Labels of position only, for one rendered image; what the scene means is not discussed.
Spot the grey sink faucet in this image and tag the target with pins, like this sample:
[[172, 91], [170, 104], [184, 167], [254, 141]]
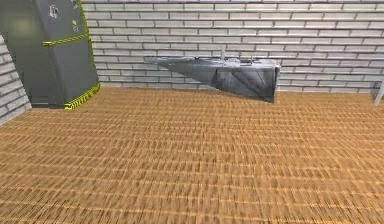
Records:
[[222, 53]]

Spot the grey metal sink counter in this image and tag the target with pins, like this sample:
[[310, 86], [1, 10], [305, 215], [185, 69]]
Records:
[[240, 77]]

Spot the red white fridge magnet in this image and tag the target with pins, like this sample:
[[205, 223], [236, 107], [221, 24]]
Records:
[[53, 11]]

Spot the yellow fridge magnet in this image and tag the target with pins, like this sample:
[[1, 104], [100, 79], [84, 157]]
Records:
[[75, 25]]

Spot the dark grey fridge yellow trim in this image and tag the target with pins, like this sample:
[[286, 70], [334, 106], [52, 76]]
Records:
[[56, 63]]

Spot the pale grey furniture leg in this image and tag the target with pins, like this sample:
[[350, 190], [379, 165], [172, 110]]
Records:
[[379, 95]]

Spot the teal fridge magnet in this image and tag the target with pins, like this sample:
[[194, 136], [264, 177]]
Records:
[[74, 3]]

